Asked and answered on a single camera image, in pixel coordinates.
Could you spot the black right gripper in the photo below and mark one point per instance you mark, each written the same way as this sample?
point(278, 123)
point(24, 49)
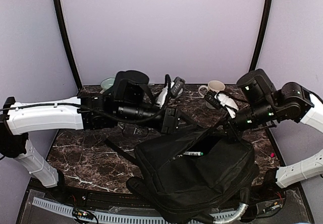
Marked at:
point(233, 131)

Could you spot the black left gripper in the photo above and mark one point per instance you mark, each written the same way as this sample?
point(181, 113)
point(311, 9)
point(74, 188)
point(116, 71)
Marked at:
point(170, 121)

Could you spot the green capped white pen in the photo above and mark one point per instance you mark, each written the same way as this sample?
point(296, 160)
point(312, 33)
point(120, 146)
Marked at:
point(193, 153)

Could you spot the black student backpack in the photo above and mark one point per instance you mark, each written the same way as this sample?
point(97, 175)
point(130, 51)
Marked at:
point(213, 188)

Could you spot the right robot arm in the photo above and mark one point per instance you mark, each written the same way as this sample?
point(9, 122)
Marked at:
point(267, 104)

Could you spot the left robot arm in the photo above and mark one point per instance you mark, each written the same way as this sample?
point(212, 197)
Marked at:
point(129, 100)

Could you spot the cream floral mug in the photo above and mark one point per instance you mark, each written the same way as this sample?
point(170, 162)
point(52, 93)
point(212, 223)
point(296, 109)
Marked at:
point(213, 85)

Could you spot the pale green bowl on plate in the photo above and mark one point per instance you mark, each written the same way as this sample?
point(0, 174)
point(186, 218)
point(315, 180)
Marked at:
point(106, 84)

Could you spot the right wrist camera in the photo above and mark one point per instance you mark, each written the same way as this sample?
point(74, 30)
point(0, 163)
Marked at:
point(220, 100)

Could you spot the black right frame post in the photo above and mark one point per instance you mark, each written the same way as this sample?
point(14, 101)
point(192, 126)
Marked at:
point(261, 34)

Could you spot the black frame post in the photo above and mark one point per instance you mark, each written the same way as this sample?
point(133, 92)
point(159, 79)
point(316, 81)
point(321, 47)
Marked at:
point(261, 34)
point(66, 43)

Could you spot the white slotted cable duct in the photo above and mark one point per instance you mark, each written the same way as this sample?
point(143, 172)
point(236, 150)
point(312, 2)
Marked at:
point(102, 216)

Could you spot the black left frame post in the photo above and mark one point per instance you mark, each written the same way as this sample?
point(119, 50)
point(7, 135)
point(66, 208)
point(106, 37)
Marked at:
point(66, 43)

